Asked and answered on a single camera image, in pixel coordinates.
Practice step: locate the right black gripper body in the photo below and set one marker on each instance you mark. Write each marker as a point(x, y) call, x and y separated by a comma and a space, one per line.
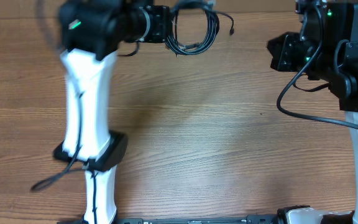
point(290, 55)

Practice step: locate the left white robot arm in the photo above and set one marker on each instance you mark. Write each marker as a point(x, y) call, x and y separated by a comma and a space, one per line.
point(91, 34)

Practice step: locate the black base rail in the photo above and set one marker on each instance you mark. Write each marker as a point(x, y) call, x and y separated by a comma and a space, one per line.
point(249, 219)

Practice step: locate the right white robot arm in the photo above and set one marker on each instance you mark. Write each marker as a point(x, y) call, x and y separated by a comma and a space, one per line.
point(326, 48)

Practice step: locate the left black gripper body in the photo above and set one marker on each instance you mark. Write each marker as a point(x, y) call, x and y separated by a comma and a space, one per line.
point(155, 32)

